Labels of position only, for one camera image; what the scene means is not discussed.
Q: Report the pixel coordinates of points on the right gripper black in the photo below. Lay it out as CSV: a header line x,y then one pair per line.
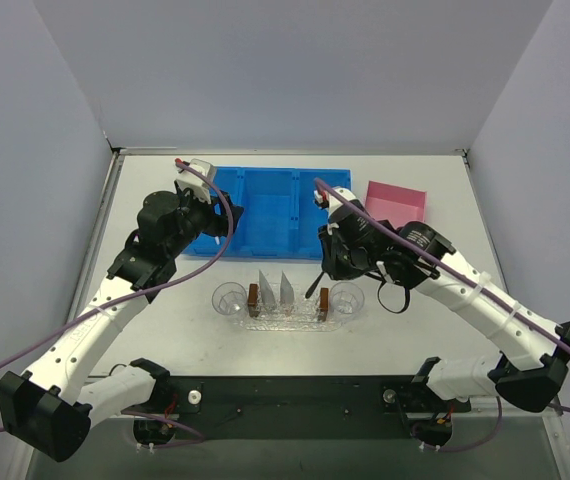
x,y
333,259

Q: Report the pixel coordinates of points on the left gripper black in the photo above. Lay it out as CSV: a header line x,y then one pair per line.
x,y
223,215

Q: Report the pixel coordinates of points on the black toothbrush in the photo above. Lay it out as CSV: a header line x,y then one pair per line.
x,y
312,288

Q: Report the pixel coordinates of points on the clear plastic cup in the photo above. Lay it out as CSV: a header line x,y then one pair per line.
x,y
346,299
230,299

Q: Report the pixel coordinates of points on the clear holder with brown ends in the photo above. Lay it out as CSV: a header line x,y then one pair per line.
x,y
307,310

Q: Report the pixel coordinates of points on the red-capped toothpaste tube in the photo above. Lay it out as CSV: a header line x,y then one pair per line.
x,y
286,291

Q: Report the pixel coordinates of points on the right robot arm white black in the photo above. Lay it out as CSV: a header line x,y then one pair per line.
x,y
528,369

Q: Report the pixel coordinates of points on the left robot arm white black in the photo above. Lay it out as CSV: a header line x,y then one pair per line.
x,y
50,406

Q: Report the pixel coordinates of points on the clear textured oval tray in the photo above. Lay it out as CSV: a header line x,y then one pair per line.
x,y
333,322

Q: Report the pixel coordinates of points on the blue three-compartment bin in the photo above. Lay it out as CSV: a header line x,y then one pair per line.
x,y
280,218

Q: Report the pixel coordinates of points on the pink plastic box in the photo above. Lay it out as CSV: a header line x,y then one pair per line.
x,y
396,204

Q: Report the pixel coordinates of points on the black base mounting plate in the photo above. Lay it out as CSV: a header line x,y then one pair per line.
x,y
370,407

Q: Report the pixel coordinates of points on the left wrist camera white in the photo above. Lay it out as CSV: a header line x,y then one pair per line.
x,y
195,175

